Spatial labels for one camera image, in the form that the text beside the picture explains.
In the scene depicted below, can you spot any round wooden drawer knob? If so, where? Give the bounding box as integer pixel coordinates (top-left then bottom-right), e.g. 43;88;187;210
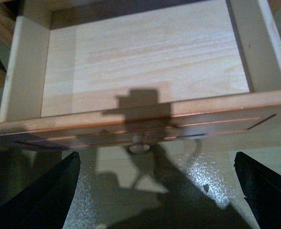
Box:
129;135;150;154

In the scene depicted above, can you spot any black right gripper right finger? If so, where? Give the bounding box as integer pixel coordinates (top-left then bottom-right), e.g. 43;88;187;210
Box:
234;152;281;229

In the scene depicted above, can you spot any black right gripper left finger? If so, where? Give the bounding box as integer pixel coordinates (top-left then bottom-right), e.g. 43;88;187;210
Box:
0;152;81;229

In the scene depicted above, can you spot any wooden drawer with panel front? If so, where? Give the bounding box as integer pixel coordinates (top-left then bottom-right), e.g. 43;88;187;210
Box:
0;0;281;150

